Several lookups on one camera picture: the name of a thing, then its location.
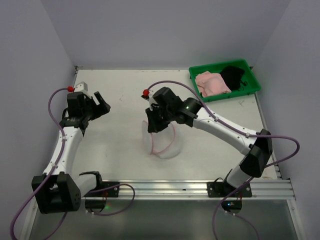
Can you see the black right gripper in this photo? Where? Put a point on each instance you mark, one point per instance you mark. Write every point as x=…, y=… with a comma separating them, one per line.
x=157, y=116

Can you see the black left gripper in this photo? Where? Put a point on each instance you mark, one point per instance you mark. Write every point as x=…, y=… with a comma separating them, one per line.
x=92, y=105

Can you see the white mesh laundry bag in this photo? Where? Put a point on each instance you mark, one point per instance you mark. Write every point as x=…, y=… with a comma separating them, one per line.
x=166, y=144

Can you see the pink bra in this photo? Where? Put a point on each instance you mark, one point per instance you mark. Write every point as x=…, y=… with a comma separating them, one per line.
x=211, y=84

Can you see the black bra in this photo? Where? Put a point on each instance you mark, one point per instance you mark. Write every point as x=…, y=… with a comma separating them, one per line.
x=232, y=77

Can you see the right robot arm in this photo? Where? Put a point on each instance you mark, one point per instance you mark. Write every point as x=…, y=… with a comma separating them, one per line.
x=256, y=147

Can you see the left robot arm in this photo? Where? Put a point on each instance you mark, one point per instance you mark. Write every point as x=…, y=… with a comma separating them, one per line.
x=55, y=190

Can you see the green plastic tray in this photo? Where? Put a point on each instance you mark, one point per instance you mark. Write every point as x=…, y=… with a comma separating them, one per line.
x=252, y=84

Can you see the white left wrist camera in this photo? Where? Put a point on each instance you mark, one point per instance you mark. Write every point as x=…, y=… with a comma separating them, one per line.
x=82, y=87

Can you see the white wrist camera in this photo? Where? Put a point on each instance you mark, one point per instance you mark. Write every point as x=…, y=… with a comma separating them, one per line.
x=147, y=94
x=82, y=87

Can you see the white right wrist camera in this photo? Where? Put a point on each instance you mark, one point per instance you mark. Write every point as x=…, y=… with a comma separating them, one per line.
x=147, y=94

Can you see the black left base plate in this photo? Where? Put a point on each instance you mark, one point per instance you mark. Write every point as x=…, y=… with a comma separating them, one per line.
x=106, y=189

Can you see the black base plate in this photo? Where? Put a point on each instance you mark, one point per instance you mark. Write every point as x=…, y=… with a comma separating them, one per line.
x=106, y=189
x=220, y=189

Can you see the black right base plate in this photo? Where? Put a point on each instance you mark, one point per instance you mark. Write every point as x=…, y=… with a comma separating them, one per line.
x=220, y=189

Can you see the aluminium mounting rail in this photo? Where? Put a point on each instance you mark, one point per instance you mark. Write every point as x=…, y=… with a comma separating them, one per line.
x=259, y=189

